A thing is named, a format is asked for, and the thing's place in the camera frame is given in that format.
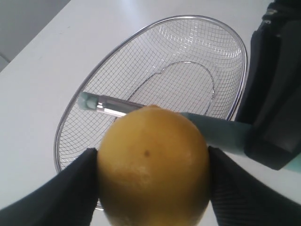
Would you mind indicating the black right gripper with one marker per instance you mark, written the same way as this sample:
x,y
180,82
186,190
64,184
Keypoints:
x,y
271,102

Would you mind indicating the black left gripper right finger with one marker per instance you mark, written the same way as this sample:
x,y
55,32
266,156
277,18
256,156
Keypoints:
x,y
239,199

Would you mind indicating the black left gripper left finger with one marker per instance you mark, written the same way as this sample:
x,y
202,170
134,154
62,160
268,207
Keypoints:
x,y
69,199

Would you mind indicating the teal handled peeler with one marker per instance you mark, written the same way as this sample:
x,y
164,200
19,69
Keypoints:
x,y
233,137

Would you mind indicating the yellow lemon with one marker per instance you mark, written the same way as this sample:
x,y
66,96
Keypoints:
x,y
154,170

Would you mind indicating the oval steel mesh basket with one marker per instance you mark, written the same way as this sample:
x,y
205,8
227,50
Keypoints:
x,y
187,63

